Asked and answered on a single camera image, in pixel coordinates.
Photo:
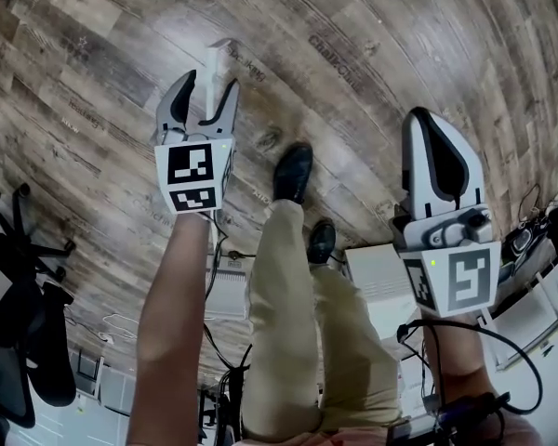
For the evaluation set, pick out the person's left leg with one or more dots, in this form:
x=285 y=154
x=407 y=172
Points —
x=279 y=318

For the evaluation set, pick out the person's leg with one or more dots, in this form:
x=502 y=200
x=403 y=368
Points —
x=358 y=351
x=279 y=318

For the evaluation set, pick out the black office chair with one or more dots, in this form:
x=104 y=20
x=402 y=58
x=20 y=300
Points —
x=23 y=295

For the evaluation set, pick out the person's right forearm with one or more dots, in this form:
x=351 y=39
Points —
x=460 y=374

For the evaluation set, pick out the person's right leg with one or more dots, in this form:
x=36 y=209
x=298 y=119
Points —
x=358 y=351

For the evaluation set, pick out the person's left black shoe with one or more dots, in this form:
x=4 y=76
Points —
x=294 y=170

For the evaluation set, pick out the white ribbed appliance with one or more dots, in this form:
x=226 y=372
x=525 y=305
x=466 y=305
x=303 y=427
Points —
x=228 y=295

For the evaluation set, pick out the person's right black shoe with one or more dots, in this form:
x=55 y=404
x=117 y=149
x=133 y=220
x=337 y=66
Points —
x=322 y=242

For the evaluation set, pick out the person's left forearm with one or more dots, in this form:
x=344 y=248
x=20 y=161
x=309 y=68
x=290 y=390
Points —
x=167 y=323

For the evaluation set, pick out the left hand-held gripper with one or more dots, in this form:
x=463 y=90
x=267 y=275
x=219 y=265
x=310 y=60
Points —
x=190 y=165

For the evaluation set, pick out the white box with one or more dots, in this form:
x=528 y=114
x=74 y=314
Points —
x=381 y=281

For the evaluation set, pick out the black wrist device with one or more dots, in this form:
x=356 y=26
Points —
x=469 y=409

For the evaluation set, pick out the person's black shoe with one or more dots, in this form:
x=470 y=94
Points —
x=322 y=242
x=294 y=170

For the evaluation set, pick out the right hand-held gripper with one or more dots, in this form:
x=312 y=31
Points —
x=460 y=272

